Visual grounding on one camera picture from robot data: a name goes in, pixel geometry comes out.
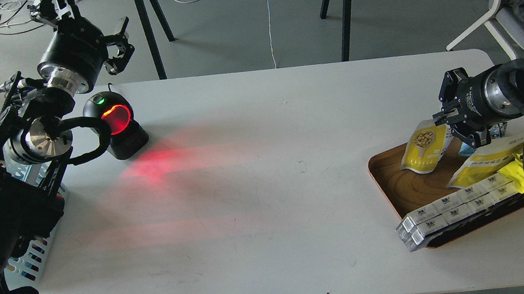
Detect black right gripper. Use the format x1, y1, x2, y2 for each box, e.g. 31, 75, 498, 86
433, 65, 519, 148

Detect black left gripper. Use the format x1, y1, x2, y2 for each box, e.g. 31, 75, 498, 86
28, 0, 135, 94

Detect yellow white nut snack pouch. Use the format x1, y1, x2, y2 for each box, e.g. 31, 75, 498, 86
400, 119, 453, 175

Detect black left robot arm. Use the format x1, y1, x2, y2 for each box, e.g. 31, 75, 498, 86
0, 0, 149, 294

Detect blue white snack bag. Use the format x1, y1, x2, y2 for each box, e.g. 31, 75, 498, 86
458, 121, 508, 157

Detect yellow white flat snack pouch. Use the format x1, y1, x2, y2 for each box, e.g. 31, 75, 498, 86
446, 133, 524, 189

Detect white boxed snack row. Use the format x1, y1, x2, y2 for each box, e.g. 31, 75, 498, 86
395, 173, 519, 245
395, 182, 523, 252

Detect black table legs left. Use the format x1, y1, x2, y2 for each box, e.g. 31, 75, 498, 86
131, 0, 181, 83

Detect black table legs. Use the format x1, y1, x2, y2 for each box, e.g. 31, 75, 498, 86
131, 0, 181, 83
318, 0, 366, 64

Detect brown wooden tray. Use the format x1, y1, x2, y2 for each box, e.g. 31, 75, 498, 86
368, 138, 524, 248

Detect black barcode scanner red light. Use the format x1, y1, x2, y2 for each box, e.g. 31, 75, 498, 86
83, 91, 149, 160

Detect black table legs right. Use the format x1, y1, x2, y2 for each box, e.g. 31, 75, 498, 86
318, 0, 366, 64

